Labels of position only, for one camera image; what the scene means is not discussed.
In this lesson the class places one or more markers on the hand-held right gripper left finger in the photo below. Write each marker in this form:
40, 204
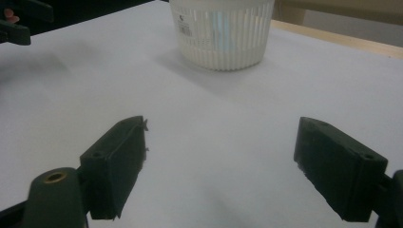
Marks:
114, 167

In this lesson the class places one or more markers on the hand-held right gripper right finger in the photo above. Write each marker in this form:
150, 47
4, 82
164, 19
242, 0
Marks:
339, 171

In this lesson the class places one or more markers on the white plastic basket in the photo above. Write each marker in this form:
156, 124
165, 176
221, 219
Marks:
240, 47

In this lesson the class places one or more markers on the black curtain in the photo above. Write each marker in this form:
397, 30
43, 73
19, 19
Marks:
95, 9

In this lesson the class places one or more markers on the light wooden table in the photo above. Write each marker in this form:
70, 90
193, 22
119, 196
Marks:
348, 41

